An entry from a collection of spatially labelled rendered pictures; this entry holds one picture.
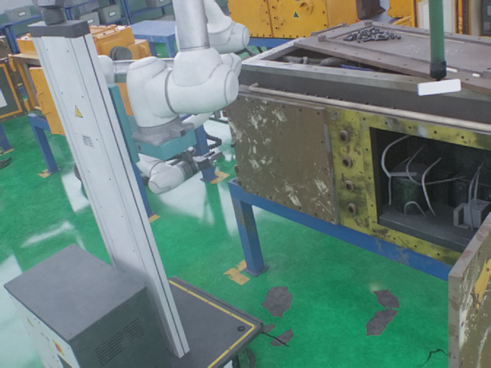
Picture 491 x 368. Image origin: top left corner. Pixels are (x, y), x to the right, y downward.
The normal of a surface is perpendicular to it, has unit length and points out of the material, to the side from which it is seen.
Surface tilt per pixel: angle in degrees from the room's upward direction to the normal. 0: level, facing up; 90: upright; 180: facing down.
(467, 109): 90
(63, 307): 0
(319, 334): 0
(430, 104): 90
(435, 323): 0
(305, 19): 90
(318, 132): 90
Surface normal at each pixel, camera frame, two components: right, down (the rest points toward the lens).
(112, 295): -0.18, -0.88
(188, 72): -0.32, 0.27
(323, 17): -0.71, 0.43
